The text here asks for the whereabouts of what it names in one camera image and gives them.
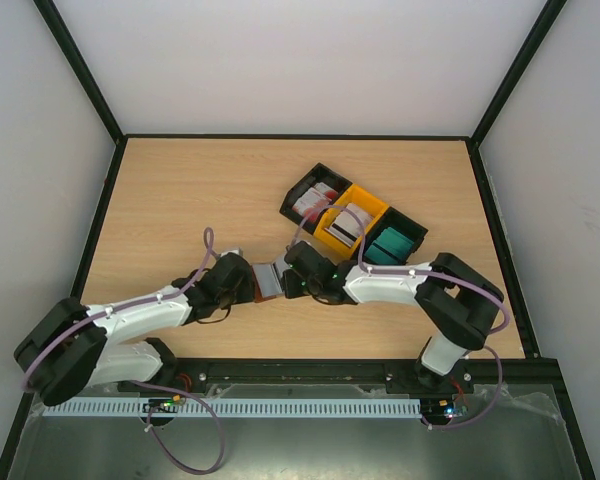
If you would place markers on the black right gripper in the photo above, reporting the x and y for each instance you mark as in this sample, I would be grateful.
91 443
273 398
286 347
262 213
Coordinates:
291 273

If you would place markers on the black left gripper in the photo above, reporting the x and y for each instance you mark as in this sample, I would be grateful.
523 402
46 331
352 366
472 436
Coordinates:
247 291

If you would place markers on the brown leather card holder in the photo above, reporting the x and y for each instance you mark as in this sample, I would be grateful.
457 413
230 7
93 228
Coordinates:
268 279

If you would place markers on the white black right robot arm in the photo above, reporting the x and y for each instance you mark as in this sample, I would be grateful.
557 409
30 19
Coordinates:
463 305

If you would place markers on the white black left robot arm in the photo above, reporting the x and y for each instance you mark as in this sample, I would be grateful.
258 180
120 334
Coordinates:
77 346

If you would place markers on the red white card stack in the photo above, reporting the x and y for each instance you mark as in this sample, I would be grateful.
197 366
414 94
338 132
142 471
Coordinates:
316 196

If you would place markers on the teal card stack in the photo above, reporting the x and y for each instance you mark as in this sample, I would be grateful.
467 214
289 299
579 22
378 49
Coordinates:
390 247

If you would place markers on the yellow middle tray compartment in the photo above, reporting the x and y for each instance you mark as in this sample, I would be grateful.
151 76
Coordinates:
355 194

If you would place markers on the black left tray compartment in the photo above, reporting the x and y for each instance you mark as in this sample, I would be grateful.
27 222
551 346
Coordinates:
319 173

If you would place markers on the black tray compartment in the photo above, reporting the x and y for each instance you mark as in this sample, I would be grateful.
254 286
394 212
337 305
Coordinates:
319 173
397 220

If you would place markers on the black right tray compartment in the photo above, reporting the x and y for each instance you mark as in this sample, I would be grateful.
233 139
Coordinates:
397 220

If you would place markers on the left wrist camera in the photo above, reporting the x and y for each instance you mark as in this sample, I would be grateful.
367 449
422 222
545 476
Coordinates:
236 250

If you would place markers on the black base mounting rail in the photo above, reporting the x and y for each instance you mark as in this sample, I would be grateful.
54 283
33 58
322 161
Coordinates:
394 376

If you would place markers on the light blue slotted cable duct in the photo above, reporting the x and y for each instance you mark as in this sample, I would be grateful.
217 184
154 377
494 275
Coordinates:
240 408

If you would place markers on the black metal cage frame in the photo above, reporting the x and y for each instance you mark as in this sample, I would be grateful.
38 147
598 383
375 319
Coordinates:
534 368

